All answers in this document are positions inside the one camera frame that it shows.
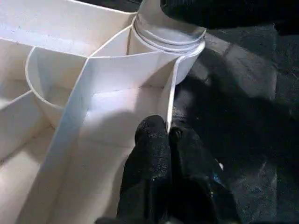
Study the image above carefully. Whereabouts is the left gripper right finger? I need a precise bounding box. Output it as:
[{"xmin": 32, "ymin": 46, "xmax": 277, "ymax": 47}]
[{"xmin": 168, "ymin": 125, "xmax": 242, "ymax": 224}]

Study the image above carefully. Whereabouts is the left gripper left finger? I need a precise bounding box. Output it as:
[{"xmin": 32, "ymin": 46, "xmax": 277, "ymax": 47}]
[{"xmin": 116, "ymin": 115, "xmax": 174, "ymax": 224}]

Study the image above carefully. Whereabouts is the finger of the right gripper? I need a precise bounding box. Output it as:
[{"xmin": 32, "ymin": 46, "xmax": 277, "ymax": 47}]
[{"xmin": 161, "ymin": 0, "xmax": 299, "ymax": 29}]

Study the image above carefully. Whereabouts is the white plastic table leg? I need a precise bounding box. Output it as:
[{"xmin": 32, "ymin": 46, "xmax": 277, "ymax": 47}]
[{"xmin": 130, "ymin": 0, "xmax": 207, "ymax": 53}]

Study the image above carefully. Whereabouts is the white plastic table top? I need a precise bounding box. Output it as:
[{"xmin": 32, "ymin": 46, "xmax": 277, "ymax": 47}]
[{"xmin": 0, "ymin": 0, "xmax": 207, "ymax": 224}]

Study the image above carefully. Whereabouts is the black work mat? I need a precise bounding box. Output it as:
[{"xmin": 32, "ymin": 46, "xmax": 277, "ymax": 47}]
[{"xmin": 171, "ymin": 19, "xmax": 299, "ymax": 224}]

